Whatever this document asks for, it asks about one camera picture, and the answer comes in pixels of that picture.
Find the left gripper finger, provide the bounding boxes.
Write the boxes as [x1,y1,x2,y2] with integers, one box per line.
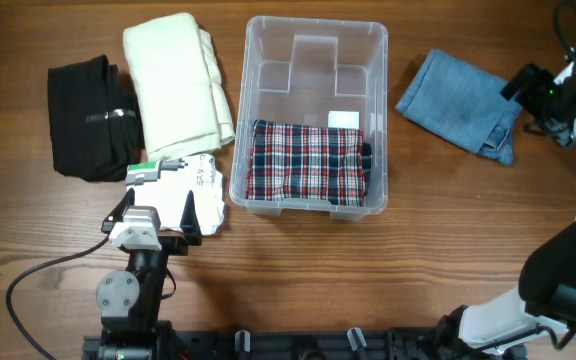
[101,189,135,233]
[180,191,202,245]

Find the black garment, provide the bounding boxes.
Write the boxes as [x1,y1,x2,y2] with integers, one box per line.
[47,55,144,182]

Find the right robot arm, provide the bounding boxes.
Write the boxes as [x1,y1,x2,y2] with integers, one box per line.
[426,50,576,359]

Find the cream folded cloth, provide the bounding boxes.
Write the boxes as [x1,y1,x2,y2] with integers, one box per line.
[123,13,235,161]

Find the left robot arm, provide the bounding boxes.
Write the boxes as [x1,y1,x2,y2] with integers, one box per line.
[82,189,202,360]

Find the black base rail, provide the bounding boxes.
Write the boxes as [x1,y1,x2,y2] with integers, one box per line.
[81,327,527,360]

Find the clear plastic storage bin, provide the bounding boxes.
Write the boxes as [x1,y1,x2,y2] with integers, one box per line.
[229,16,388,221]

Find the white printed t-shirt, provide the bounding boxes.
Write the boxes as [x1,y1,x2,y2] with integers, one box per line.
[125,154,225,236]

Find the blue denim jeans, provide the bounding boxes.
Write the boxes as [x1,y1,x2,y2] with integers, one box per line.
[396,49,522,166]

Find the red plaid shirt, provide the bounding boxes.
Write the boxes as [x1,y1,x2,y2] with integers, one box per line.
[246,120,372,207]

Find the white label in bin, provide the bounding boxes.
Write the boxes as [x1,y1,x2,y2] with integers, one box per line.
[328,111,360,130]

